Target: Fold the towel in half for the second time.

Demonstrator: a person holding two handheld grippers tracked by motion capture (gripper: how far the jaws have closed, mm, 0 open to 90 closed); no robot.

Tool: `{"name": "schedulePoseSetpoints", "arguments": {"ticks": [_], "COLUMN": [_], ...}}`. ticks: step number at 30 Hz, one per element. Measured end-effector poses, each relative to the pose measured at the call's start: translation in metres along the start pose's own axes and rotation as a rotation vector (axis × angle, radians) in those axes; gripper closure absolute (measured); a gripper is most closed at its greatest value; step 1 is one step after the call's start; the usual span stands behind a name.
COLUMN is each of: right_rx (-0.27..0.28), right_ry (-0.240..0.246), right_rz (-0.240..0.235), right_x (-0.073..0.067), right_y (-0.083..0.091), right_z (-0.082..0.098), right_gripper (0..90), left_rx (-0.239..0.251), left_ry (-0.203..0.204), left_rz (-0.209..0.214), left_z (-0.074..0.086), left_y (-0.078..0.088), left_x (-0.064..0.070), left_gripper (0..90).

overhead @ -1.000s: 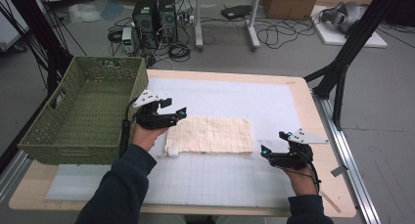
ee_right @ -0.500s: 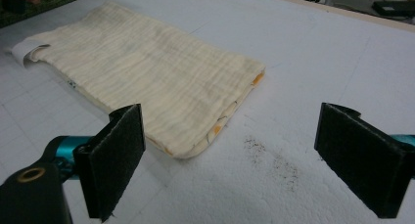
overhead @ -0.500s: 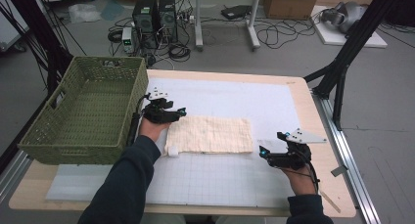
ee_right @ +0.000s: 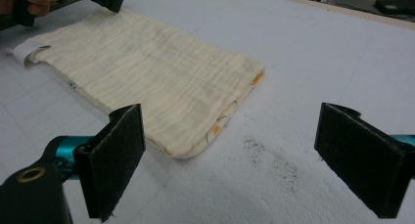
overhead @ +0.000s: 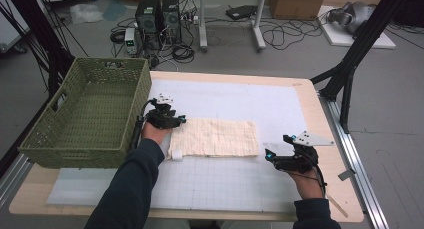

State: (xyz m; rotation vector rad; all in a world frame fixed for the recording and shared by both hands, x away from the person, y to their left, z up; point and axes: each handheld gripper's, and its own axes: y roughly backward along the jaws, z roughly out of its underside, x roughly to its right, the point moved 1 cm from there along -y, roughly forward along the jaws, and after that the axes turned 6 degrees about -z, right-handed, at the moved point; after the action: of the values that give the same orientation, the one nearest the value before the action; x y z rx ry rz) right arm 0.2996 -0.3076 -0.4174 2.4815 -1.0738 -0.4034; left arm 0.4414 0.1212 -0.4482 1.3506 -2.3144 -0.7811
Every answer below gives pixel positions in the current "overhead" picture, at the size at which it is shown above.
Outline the coiled black cable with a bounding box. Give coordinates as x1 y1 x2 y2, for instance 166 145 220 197
171 43 196 65

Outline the white desk leg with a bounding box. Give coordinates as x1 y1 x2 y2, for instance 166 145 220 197
251 0 268 52
198 0 210 53

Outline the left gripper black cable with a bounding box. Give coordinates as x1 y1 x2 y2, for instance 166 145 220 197
130 98 158 151

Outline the flat black device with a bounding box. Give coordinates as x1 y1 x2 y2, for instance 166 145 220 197
225 4 258 21

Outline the white power strip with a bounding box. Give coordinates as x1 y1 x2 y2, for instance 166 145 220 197
181 14 200 26

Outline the large black computer tower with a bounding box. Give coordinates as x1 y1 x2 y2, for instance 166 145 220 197
134 0 163 51

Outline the white grid mat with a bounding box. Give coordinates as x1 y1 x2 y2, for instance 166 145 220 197
46 78 313 213

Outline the black frame stand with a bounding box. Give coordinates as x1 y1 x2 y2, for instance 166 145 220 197
309 0 414 134

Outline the black cable-hung stand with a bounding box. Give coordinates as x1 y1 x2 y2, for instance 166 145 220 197
2 0 76 97

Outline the small wooden stick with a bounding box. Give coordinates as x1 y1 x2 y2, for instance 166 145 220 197
327 194 350 219

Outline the cream cloth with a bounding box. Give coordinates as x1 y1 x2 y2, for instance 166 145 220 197
167 118 261 162

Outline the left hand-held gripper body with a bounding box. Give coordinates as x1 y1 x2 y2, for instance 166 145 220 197
145 94 180 130

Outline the grey power supply unit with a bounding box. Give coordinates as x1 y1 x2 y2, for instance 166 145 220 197
124 27 139 55

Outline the small black computer tower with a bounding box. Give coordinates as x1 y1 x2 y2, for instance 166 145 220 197
161 0 183 45

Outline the large cardboard box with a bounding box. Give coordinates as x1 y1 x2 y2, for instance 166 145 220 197
268 0 328 21

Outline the white floor board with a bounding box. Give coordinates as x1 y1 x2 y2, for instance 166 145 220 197
317 5 397 50

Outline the grey tape piece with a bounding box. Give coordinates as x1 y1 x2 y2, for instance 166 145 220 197
337 169 353 182

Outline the person's left hand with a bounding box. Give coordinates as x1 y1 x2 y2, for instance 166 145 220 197
141 121 174 145

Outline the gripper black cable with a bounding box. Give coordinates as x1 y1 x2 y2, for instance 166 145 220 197
311 160 330 199
130 98 158 151

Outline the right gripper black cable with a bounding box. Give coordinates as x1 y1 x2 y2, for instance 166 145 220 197
311 160 330 199

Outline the clear plastic bag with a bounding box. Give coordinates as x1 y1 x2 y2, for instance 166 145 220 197
69 2 105 25

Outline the tangle of black floor cables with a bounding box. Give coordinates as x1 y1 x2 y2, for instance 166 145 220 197
259 17 332 52

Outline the white cabinet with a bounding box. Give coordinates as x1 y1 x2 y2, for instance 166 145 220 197
0 0 31 54

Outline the person's right hand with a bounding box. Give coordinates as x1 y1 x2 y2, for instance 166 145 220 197
288 168 326 200

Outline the green woven basket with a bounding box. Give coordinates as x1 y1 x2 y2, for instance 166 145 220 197
18 57 153 170

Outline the grey headset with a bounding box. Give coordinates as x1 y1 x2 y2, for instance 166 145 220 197
326 1 376 35

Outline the aluminium rail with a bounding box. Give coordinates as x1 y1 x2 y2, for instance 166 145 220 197
0 153 33 207
319 94 391 229

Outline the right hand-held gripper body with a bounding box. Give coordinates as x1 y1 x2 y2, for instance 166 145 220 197
273 130 335 174

